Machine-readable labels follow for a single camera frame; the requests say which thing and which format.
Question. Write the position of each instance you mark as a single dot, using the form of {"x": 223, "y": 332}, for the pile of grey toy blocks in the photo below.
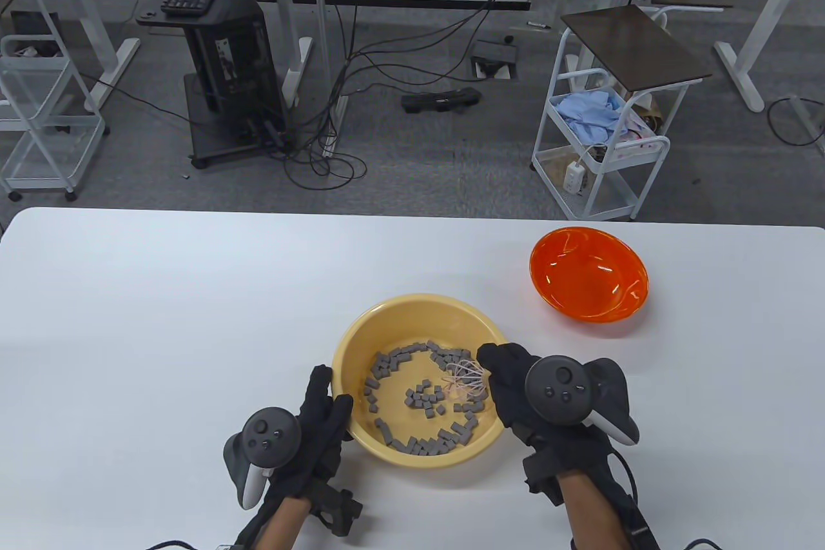
{"x": 425, "y": 398}

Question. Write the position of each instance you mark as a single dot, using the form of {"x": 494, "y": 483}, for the floor socket box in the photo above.
{"x": 495, "y": 53}

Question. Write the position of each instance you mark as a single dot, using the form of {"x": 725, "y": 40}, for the person's right forearm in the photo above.
{"x": 593, "y": 511}

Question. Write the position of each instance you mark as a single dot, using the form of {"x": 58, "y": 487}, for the grey right hand controller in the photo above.
{"x": 557, "y": 389}

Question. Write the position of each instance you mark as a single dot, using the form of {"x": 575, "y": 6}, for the grey hand controller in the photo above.
{"x": 557, "y": 389}
{"x": 271, "y": 434}

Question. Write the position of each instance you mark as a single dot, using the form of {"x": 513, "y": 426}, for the white trolley with dark top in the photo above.
{"x": 631, "y": 47}

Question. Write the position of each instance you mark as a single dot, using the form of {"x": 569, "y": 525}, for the white desk with T-foot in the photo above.
{"x": 74, "y": 2}
{"x": 738, "y": 73}

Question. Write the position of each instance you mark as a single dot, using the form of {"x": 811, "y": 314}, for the yellow plastic basin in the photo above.
{"x": 412, "y": 321}

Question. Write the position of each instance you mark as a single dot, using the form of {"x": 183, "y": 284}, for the person's right hand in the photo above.
{"x": 509, "y": 382}

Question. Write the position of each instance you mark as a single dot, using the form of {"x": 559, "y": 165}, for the black power strip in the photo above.
{"x": 441, "y": 100}

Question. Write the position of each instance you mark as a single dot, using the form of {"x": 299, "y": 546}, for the black computer cart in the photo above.
{"x": 238, "y": 60}

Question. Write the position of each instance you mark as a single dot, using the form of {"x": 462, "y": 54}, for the person's left forearm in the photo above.
{"x": 280, "y": 524}

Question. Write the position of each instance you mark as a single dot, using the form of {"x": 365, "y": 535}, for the blue cloth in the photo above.
{"x": 590, "y": 115}

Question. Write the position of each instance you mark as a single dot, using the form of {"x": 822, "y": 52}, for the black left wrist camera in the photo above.
{"x": 335, "y": 508}

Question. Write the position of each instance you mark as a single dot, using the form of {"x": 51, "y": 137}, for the orange translucent bowl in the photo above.
{"x": 586, "y": 273}

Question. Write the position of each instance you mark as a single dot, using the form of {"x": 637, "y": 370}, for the person's left hand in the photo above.
{"x": 316, "y": 434}

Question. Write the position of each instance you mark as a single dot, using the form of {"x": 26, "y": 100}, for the grey left hand controller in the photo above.
{"x": 271, "y": 434}

